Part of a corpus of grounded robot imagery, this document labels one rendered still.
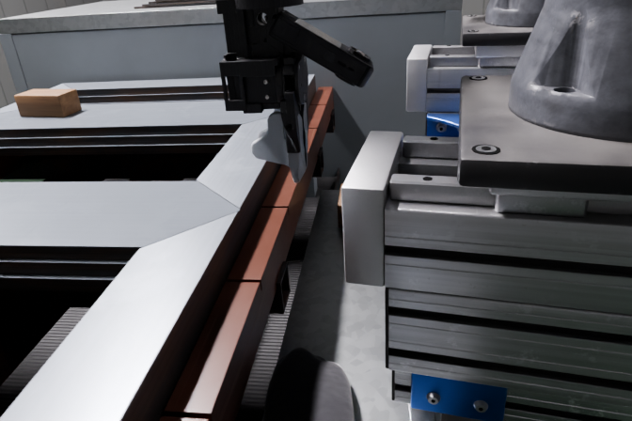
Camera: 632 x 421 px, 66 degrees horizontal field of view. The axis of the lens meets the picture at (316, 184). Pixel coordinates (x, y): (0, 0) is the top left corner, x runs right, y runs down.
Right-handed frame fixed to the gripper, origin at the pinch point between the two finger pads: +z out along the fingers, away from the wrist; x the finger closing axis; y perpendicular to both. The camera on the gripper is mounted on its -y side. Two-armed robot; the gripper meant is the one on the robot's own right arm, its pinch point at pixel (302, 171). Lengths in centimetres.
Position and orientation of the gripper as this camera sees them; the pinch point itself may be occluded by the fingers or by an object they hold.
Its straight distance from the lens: 58.2
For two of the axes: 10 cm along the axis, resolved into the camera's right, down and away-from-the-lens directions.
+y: -9.9, 0.1, 1.4
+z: 0.6, 9.1, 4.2
